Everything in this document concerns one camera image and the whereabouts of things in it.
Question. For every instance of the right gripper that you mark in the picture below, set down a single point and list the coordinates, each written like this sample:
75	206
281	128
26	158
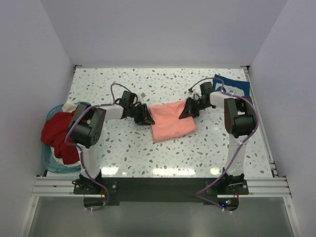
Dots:
188	110

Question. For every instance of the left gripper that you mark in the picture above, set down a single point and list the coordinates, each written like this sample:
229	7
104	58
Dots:
145	118

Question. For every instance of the salmon pink t-shirt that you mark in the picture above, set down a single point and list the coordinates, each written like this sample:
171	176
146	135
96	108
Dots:
167	123

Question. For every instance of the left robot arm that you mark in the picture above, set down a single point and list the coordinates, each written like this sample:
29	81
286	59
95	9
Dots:
85	128

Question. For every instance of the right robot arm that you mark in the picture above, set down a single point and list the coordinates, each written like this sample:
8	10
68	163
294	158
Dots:
240	120

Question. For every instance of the folded blue printed t-shirt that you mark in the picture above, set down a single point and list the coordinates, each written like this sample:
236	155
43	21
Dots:
240	88

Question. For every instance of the red t-shirt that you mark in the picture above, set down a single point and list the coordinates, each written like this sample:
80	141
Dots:
54	133

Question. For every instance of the clear teal plastic bin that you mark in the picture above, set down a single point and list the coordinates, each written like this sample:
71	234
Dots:
48	159

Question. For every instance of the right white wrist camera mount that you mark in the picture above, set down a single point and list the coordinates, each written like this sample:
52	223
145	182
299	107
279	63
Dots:
194	95

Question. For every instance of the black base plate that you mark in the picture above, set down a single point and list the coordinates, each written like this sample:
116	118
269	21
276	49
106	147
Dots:
224	193

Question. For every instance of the aluminium frame rail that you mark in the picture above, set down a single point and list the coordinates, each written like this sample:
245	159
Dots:
258	187

